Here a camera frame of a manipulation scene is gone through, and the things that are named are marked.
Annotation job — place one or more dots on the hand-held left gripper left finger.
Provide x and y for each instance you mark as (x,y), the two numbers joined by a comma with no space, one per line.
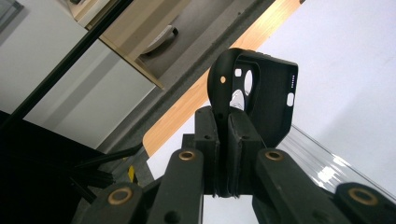
(209,140)

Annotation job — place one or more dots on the white cabinet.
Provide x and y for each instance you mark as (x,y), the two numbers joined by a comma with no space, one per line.
(93,102)

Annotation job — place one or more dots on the black phone case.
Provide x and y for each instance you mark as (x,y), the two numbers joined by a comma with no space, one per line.
(271,93)

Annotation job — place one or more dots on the yellow black tape strip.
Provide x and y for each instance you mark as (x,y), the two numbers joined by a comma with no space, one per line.
(131,174)

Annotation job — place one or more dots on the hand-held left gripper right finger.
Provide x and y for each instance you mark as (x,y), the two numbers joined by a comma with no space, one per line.
(241,143)

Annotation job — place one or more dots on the black diagonal frame strut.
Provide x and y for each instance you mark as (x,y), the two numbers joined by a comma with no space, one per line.
(118,155)

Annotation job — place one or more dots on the clear plastic packaging box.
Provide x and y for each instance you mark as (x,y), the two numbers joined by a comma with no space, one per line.
(317,161)

